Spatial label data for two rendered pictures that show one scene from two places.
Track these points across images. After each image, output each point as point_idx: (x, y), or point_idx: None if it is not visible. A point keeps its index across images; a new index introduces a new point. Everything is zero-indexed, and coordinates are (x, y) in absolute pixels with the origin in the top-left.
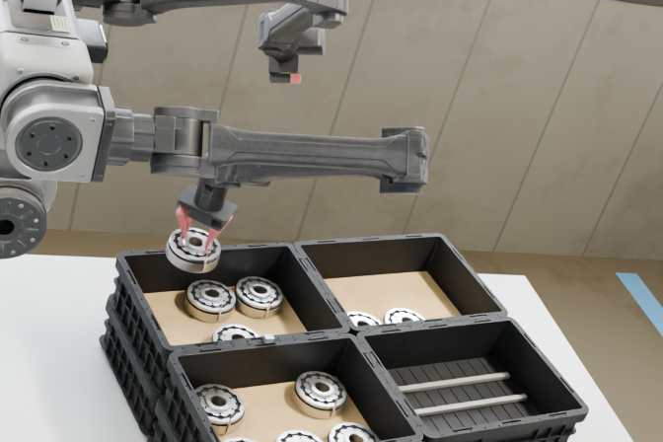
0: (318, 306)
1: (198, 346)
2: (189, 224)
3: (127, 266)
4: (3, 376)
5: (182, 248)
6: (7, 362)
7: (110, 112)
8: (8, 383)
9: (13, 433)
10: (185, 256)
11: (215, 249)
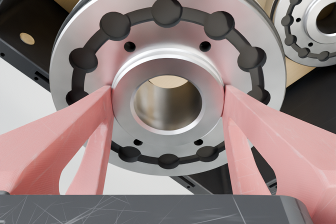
0: None
1: (275, 184)
2: (96, 123)
3: (26, 62)
4: (32, 91)
5: (137, 145)
6: (18, 71)
7: None
8: (44, 96)
9: None
10: (171, 174)
11: (260, 69)
